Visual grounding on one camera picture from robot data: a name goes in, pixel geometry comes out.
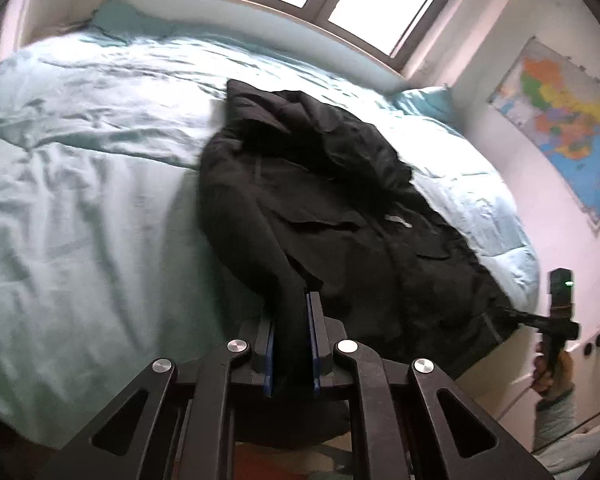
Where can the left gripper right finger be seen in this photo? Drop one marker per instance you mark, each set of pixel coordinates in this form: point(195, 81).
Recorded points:
point(411, 421)

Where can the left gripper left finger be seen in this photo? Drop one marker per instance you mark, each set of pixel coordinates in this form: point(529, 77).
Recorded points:
point(173, 421)

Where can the large black jacket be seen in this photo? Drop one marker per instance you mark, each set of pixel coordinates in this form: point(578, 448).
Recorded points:
point(299, 196)

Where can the grey sleeve right forearm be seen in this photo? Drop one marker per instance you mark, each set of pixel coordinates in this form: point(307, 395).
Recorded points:
point(553, 418)

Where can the person's right hand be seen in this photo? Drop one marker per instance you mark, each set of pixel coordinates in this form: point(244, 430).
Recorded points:
point(552, 385)

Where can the light teal duvet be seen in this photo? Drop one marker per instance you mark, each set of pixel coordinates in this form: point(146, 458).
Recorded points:
point(102, 265)

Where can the teal pillow by map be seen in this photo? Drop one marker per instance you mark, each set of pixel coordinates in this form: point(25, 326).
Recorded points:
point(434, 103)

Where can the black camera box green light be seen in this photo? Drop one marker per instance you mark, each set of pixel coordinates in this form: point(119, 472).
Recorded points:
point(561, 289)

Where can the colourful wall map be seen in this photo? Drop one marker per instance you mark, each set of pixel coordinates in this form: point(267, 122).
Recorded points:
point(555, 104)

